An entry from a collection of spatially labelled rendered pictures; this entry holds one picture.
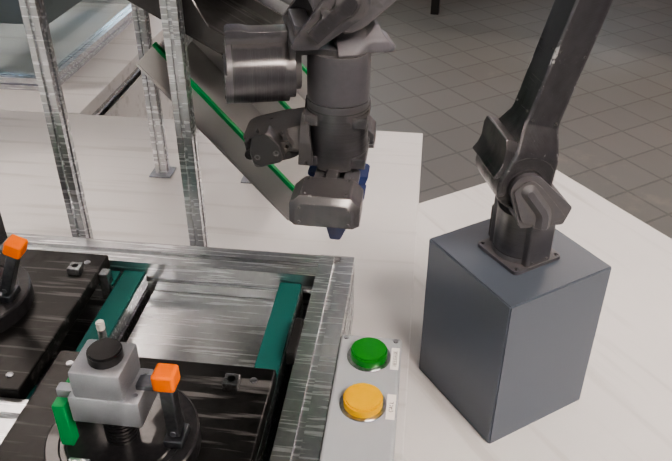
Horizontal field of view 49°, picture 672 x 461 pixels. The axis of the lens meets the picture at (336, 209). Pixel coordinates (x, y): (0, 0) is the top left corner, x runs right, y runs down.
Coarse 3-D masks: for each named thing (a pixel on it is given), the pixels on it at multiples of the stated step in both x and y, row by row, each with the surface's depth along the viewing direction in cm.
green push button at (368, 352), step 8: (352, 344) 82; (360, 344) 82; (368, 344) 82; (376, 344) 82; (384, 344) 82; (352, 352) 81; (360, 352) 80; (368, 352) 80; (376, 352) 80; (384, 352) 80; (352, 360) 81; (360, 360) 80; (368, 360) 79; (376, 360) 80; (384, 360) 80
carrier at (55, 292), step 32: (0, 256) 96; (32, 256) 96; (64, 256) 96; (96, 256) 96; (32, 288) 89; (64, 288) 90; (0, 320) 83; (32, 320) 85; (64, 320) 85; (0, 352) 81; (32, 352) 81; (0, 384) 77; (32, 384) 79
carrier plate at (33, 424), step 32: (64, 352) 81; (192, 384) 77; (256, 384) 77; (32, 416) 73; (224, 416) 73; (256, 416) 73; (0, 448) 70; (32, 448) 70; (224, 448) 70; (256, 448) 71
